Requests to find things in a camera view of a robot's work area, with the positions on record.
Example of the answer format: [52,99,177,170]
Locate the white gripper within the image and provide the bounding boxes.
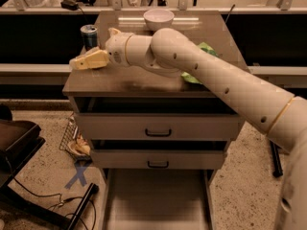
[69,28,133,70]

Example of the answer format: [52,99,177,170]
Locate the red bull can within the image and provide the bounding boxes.
[81,24,98,51]

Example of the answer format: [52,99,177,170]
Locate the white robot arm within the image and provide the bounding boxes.
[69,28,307,230]

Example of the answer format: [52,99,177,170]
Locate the grey drawer cabinet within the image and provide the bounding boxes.
[62,10,250,230]

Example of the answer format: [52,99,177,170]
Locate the open bottom drawer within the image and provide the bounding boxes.
[100,169,215,230]

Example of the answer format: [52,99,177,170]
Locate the black power adapter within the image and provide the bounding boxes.
[60,0,79,11]

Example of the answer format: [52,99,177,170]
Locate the white ceramic bowl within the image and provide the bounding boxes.
[143,9,175,32]

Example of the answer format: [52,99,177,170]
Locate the green chip bag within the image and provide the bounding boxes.
[181,42,219,84]

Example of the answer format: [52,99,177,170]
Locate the blue tape cross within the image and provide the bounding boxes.
[64,161,91,189]

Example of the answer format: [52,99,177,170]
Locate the black stand leg right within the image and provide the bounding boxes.
[270,142,283,178]

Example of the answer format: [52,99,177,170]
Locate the top drawer with handle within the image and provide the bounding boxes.
[76,98,244,141]

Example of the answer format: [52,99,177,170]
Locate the drawer with handle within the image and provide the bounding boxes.
[76,98,244,141]
[90,141,227,170]

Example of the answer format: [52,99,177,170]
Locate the wire basket with items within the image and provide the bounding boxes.
[59,114,91,161]

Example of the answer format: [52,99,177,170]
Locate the middle drawer with handle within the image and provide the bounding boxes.
[90,141,227,170]

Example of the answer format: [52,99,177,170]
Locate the black cable on floor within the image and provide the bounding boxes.
[12,175,98,230]

